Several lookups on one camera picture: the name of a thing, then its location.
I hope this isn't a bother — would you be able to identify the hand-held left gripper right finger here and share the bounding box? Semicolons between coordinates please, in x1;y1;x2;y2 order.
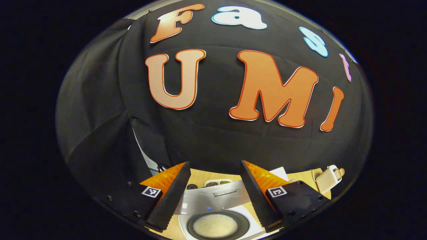
240;160;331;233

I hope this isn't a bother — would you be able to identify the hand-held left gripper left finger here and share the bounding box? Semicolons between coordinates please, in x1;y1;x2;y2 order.
93;162;191;233

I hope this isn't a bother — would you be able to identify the white rice cooker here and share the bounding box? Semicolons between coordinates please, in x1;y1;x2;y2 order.
175;167;289;240

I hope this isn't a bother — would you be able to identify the white rice heap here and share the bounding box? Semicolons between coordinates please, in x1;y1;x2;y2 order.
193;214;239;239

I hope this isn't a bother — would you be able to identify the white divided bean dish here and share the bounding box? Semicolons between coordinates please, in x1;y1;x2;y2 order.
204;179;234;188

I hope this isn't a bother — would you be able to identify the black backdrop cloth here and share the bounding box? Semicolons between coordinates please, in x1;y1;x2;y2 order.
55;0;374;200

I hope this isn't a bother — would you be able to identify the white toaster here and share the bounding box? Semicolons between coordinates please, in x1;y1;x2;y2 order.
315;165;343;195

